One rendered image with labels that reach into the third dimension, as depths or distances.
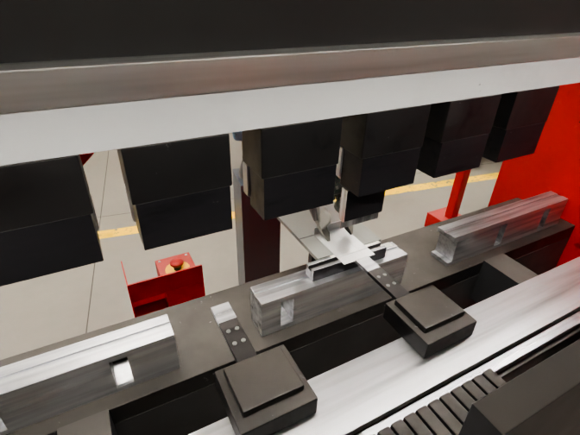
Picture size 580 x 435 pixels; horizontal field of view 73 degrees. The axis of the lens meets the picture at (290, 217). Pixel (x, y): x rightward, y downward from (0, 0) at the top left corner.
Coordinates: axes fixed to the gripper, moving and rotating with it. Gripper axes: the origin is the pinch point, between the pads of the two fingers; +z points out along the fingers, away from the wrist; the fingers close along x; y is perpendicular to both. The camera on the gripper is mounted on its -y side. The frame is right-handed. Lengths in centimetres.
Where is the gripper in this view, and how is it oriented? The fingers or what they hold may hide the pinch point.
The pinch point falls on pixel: (337, 233)
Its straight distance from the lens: 94.6
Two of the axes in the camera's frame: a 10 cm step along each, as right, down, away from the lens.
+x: 8.8, -2.2, 4.1
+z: 2.8, 9.6, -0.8
